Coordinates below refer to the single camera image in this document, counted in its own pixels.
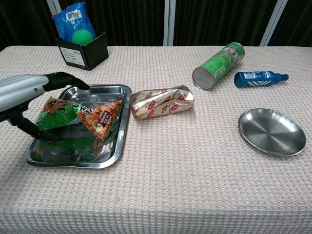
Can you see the green chip canister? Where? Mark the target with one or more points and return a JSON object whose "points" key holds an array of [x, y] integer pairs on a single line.
{"points": [[217, 65]]}

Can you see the upright white post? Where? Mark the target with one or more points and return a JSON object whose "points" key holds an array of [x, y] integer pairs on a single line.
{"points": [[169, 22]]}

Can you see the gold red snack package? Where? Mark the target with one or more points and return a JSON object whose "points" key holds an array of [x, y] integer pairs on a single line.
{"points": [[161, 102]]}

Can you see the green ball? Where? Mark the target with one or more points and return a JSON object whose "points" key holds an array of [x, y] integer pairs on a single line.
{"points": [[83, 37]]}

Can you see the thin slanted white post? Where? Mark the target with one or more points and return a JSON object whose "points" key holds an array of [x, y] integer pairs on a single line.
{"points": [[54, 6]]}

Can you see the green orange snack bag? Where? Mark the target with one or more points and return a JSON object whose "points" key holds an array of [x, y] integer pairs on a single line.
{"points": [[58, 117]]}

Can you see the rectangular steel tray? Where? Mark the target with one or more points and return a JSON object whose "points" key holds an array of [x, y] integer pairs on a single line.
{"points": [[109, 156]]}

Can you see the beige woven tablecloth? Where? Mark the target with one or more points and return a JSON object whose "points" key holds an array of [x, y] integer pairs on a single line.
{"points": [[170, 182]]}

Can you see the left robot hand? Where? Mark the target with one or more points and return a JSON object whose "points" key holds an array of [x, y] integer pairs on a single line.
{"points": [[19, 90]]}

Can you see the wide slanted white post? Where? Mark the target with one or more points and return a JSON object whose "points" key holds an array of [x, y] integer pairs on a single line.
{"points": [[273, 24]]}

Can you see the black open box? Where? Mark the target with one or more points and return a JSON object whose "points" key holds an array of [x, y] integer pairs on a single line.
{"points": [[95, 53]]}

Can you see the blue spray bottle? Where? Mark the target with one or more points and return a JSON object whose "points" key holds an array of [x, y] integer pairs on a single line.
{"points": [[256, 79]]}

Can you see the dark curtain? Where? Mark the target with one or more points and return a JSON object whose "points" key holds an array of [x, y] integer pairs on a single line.
{"points": [[219, 19]]}

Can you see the round steel plate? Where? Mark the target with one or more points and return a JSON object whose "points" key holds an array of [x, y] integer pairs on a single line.
{"points": [[271, 131]]}

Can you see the blue plastic package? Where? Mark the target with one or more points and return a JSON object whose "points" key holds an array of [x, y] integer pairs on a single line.
{"points": [[68, 24]]}

